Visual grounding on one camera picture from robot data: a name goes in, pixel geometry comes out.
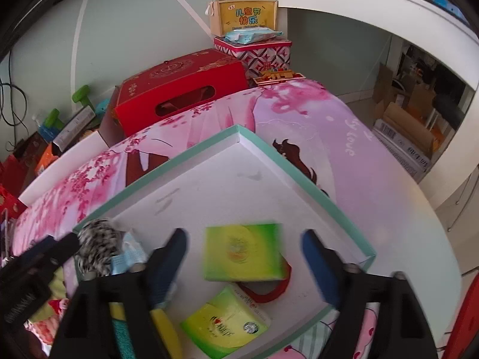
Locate blue water bottle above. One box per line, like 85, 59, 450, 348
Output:
32, 113, 56, 144

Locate red felt handbag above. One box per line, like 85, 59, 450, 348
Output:
0, 155, 28, 220

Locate pink white fluffy towel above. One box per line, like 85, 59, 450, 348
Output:
25, 315, 60, 346

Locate red white patterned box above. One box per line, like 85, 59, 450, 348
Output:
213, 36, 304, 87

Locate leopard print scrunchie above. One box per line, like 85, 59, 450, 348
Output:
76, 218, 122, 276

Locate red tape roll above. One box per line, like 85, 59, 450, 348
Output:
236, 258, 292, 304

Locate blue face mask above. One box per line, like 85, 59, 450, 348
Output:
110, 231, 148, 275

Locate white desk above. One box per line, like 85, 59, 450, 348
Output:
277, 0, 478, 208

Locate orange cardboard box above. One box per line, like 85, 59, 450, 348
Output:
35, 143, 58, 177

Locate wet wipes pack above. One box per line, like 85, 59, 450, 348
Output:
225, 27, 283, 45

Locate yellow children gift box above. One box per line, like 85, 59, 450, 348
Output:
205, 0, 278, 37

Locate black wall cable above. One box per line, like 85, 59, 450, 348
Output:
0, 49, 30, 150

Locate large red gift box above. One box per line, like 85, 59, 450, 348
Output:
112, 49, 248, 136

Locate cardboard boxes under desk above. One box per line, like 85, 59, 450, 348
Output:
373, 64, 455, 182

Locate teal toy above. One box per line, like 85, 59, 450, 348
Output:
95, 98, 110, 120

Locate green cloth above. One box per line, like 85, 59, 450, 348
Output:
28, 267, 68, 323

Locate green yellow sponge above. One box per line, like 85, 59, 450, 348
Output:
110, 302, 183, 359

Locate pink floral bedsheet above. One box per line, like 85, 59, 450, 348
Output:
12, 80, 460, 340

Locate white tray with teal rim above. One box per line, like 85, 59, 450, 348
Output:
91, 126, 376, 358

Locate small green tissue pack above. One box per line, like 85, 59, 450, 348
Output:
203, 223, 287, 282

